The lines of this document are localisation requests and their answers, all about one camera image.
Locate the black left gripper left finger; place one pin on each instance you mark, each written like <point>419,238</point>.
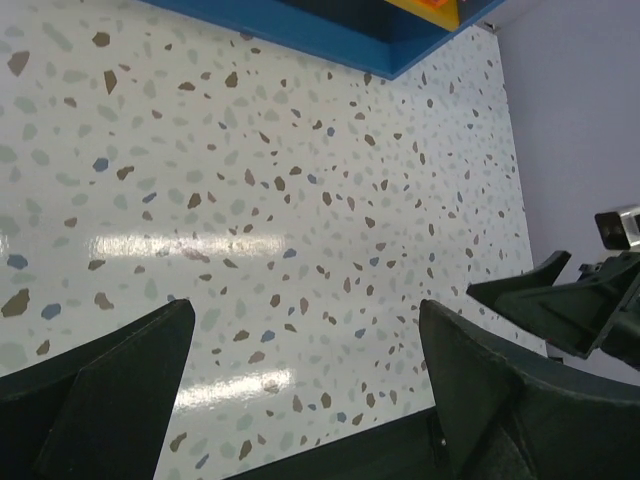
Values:
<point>100,410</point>

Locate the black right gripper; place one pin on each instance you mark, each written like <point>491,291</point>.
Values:
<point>600,310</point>

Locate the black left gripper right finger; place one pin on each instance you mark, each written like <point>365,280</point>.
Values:
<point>509,413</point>

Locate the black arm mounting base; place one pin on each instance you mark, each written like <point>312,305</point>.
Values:
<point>401,449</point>

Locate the blue shelf unit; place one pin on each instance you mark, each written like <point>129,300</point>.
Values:
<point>384,38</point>

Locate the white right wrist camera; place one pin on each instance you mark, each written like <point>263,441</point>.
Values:
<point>619,228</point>

